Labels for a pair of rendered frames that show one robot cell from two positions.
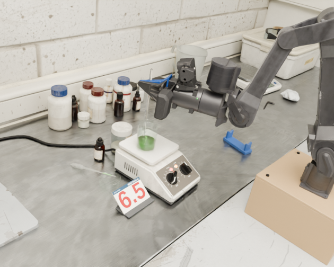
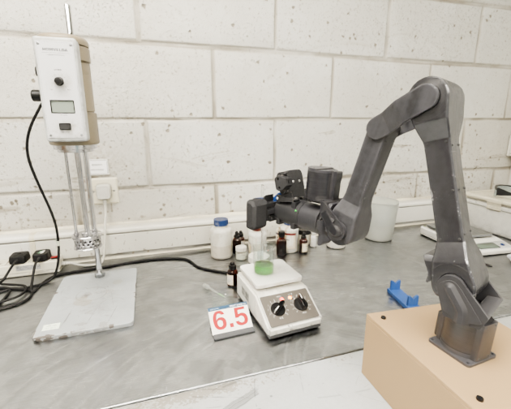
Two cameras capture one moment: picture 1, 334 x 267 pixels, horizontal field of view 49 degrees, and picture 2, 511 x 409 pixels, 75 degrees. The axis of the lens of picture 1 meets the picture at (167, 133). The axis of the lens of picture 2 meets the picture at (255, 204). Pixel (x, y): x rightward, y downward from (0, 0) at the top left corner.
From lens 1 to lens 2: 42 cm
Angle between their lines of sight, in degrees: 36
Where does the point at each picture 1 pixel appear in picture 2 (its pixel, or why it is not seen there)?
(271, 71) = (365, 170)
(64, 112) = (221, 241)
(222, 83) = (316, 190)
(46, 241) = (126, 339)
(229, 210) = (341, 364)
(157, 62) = not seen: hidden behind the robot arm
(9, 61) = (190, 196)
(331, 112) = (452, 220)
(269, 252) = not seen: outside the picture
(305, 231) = not seen: outside the picture
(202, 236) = (282, 382)
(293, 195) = (407, 347)
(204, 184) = (328, 329)
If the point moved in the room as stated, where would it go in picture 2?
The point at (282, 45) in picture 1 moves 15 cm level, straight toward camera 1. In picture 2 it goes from (371, 135) to (310, 137)
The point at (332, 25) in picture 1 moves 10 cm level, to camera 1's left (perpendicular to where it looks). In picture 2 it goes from (419, 94) to (348, 97)
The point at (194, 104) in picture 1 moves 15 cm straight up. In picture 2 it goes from (293, 217) to (295, 141)
